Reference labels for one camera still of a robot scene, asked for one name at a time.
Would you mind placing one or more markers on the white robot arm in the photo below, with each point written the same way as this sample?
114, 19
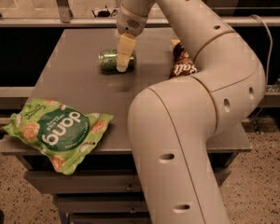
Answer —
170, 122

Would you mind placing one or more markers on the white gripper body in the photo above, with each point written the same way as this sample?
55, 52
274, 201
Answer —
131, 21

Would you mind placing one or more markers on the green dang snack bag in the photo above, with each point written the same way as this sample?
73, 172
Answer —
61, 133

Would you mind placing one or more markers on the grey metal railing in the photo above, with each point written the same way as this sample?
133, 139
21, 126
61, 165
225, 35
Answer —
61, 13

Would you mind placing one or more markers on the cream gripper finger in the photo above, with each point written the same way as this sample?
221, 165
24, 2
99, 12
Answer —
125, 49

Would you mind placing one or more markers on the brown sea salt chip bag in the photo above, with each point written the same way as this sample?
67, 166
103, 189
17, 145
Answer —
183, 64

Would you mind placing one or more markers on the green soda can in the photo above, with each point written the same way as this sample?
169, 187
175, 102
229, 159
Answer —
108, 62

